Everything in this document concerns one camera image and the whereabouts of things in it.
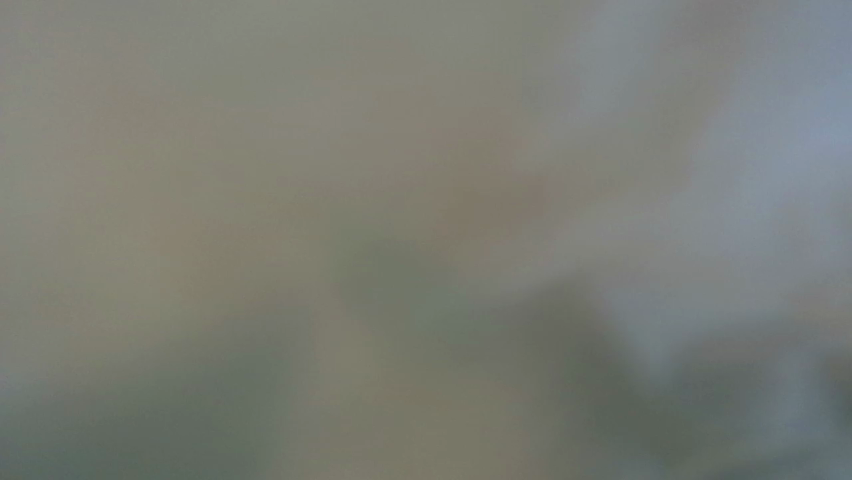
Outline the translucent plastic bag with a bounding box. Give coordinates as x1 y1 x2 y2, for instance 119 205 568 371
1 1 851 479

